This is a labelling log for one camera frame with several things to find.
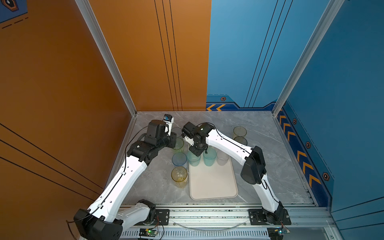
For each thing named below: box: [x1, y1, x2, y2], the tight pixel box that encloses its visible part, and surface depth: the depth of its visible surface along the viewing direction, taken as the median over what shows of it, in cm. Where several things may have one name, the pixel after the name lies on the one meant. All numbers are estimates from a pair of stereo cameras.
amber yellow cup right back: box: [233, 126, 247, 139], surface depth 94 cm
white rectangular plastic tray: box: [188, 155, 238, 201], surface depth 84 cm
